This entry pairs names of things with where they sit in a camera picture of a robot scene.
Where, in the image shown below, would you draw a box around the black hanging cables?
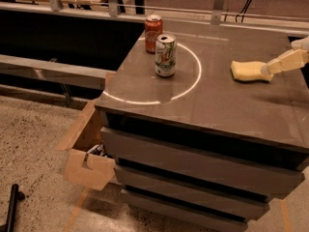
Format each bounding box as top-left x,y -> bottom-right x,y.
234,0 -> 259,23

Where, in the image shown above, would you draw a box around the grey drawer cabinet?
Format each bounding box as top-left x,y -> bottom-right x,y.
97,21 -> 309,232

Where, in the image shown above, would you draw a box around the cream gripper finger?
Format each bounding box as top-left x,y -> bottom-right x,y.
261,49 -> 308,75

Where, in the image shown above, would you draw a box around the red soda can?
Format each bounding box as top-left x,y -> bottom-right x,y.
145,14 -> 163,53

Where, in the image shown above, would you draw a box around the white green 7up can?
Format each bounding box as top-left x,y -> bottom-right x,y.
154,34 -> 177,77

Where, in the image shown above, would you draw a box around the open cardboard box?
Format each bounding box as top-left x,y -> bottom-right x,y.
56,100 -> 115,190

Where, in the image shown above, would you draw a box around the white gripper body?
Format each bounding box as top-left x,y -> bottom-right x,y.
291,36 -> 309,52

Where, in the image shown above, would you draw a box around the yellow sponge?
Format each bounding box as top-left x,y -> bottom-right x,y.
231,61 -> 273,82

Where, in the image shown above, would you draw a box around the black metal leg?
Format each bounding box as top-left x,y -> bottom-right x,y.
0,184 -> 25,232

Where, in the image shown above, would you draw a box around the metal railing frame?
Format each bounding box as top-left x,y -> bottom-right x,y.
0,0 -> 309,36

